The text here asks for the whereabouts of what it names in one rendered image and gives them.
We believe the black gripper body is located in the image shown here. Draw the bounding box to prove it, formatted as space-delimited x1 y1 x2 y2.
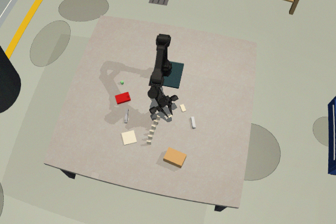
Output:
149 92 179 114

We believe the red flat block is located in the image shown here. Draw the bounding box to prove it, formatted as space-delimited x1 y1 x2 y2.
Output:
115 92 131 104

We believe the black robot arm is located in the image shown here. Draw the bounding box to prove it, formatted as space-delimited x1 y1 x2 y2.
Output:
148 34 172 108

